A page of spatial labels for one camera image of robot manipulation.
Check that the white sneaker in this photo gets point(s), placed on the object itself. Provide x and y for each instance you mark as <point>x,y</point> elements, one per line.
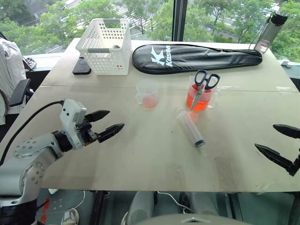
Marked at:
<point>70,216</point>

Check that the black smartphone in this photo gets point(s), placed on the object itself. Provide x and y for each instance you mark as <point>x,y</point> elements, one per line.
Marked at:
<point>80,67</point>

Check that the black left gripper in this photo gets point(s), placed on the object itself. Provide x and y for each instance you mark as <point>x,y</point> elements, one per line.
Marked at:
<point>85,132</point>

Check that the grey rounded robot leg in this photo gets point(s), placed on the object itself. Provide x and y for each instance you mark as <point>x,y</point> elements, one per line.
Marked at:
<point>204,201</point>
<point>140,204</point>

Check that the black window frame post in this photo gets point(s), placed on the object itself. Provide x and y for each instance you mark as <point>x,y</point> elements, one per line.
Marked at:
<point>179,18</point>

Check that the white perforated plastic basket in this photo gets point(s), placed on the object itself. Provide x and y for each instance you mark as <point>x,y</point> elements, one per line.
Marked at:
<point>105,64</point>

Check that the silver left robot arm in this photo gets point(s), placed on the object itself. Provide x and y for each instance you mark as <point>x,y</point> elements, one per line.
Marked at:
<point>30,150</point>

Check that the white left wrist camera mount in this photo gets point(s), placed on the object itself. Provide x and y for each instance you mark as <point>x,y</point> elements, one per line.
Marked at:
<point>70,112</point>

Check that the beaker with orange liquid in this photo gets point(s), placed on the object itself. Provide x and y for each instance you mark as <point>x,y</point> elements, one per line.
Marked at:
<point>204,100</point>

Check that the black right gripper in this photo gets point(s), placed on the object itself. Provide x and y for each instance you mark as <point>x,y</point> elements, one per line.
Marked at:
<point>295,165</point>

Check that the clear bottle with black cap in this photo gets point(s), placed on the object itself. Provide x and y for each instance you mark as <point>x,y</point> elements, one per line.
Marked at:
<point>269,30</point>

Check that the person in white shirt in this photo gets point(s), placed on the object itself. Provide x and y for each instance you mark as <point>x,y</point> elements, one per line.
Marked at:
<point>9,65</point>

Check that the black table leg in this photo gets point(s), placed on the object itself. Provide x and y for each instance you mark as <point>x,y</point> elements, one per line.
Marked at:
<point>99,208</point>
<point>233,208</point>

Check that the black badminton racket cover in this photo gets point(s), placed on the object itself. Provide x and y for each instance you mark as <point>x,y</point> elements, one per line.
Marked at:
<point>199,58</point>

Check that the small beaker pink liquid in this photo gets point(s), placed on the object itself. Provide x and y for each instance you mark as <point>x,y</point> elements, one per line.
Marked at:
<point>150,102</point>

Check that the grey rounded robot torso top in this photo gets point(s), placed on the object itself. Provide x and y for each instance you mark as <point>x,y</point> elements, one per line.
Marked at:
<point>194,220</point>

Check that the black chair armrest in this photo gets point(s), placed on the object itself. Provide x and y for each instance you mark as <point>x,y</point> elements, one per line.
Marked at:
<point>20,92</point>

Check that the clear plastic syringe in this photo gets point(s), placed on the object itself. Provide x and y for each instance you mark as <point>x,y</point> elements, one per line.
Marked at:
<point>191,129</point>

